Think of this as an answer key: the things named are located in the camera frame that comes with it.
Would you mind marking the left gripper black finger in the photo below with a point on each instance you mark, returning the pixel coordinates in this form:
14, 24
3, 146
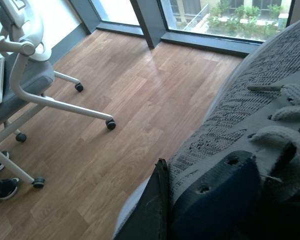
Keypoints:
145, 214

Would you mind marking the black sneaker lower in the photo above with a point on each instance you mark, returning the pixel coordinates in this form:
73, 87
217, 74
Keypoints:
8, 188

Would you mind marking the white grey office chair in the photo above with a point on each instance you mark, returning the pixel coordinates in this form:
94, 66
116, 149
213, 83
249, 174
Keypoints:
27, 75

